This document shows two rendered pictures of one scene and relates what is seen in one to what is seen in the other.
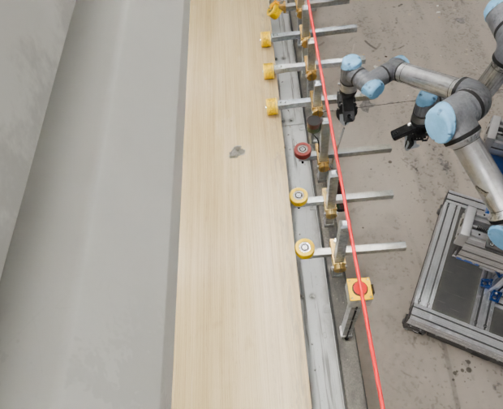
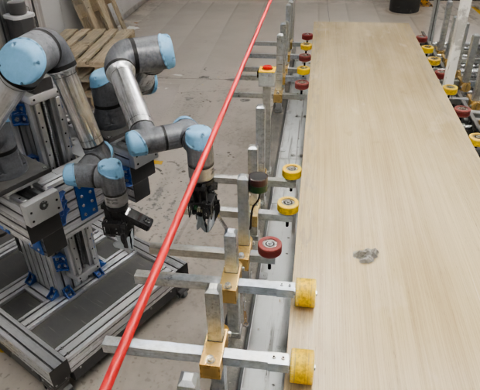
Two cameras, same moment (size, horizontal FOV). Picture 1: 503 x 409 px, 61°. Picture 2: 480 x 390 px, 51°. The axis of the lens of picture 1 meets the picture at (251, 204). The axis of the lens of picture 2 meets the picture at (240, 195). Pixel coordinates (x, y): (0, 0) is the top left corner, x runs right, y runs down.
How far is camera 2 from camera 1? 2.59 m
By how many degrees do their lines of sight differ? 88
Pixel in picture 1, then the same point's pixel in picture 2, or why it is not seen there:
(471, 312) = (128, 261)
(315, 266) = (277, 227)
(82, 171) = not seen: outside the picture
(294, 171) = (276, 322)
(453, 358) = not seen: hidden behind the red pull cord
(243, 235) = (354, 183)
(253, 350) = (345, 131)
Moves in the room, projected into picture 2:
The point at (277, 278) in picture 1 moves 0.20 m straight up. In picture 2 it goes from (321, 156) to (324, 113)
